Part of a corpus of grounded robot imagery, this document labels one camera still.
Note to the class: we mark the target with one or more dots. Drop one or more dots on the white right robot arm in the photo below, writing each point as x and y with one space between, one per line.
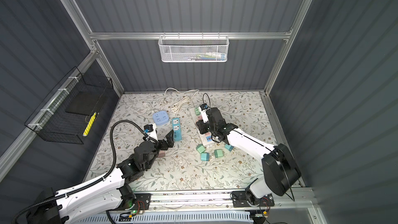
280 170

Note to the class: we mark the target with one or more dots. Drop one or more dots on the teal charger plug front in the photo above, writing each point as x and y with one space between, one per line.
205 156

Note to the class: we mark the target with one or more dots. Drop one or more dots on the teal charger plug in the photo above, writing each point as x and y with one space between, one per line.
229 147
205 156

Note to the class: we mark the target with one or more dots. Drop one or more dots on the pink USB charger plug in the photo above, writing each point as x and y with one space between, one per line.
162 154

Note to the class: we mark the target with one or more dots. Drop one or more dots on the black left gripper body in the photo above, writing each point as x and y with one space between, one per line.
155 149

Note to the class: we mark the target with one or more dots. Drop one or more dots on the black wire wall basket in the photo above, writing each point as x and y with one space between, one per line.
64 117

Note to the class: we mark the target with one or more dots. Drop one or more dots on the teal charger plug right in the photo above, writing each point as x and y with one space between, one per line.
229 147

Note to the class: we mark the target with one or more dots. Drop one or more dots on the light blue round socket hub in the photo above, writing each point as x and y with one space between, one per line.
160 118

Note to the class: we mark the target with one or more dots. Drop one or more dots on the teal tower power strip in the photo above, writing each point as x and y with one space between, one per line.
176 129

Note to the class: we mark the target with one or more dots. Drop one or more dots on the white multicolour power strip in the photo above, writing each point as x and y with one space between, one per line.
205 138

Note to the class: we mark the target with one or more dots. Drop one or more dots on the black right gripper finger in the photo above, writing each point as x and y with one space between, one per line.
217 137
203 128

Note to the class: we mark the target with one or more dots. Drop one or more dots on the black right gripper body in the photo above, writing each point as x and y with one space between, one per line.
212 128

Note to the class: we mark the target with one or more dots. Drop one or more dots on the white wire mesh basket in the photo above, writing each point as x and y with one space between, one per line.
181 50

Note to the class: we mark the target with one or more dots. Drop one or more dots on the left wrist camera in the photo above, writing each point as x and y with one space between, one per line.
151 130

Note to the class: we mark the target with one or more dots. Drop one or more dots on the green charger plug front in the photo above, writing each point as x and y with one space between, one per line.
218 153

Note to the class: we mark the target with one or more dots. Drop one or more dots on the yellow marker pen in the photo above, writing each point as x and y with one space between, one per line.
90 124

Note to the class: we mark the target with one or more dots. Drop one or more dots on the green USB charger plug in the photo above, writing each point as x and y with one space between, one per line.
197 111

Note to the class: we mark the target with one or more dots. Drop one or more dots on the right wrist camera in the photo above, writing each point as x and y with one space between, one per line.
203 108

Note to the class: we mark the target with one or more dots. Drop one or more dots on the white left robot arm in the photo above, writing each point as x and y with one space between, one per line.
103 193

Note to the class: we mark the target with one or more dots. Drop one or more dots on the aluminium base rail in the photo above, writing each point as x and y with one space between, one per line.
220 199

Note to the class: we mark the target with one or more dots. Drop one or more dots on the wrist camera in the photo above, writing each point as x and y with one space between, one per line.
203 108
151 130

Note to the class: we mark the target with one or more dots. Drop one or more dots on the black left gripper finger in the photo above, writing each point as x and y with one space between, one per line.
170 139
162 147

